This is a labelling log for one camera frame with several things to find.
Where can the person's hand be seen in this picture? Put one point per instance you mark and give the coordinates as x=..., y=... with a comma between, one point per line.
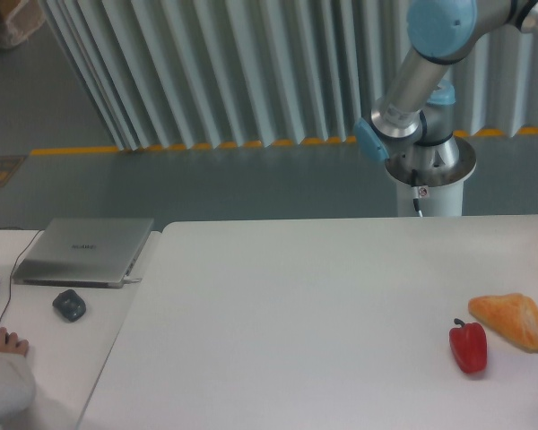
x=21, y=348

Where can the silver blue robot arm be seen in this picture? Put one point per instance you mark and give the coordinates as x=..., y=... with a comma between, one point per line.
x=423, y=80

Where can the grey sleeved forearm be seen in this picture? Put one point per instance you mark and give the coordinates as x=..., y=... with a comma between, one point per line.
x=17, y=385

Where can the red bell pepper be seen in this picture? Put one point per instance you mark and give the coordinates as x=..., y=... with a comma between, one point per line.
x=469, y=347

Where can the dark earbuds case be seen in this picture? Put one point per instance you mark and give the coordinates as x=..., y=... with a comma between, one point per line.
x=70, y=305

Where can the silver closed laptop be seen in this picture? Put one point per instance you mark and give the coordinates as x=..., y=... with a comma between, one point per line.
x=88, y=252

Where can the white pleated curtain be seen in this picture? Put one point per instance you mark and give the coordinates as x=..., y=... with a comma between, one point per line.
x=210, y=72

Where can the triangular bread pastry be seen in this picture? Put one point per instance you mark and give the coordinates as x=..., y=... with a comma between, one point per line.
x=513, y=316

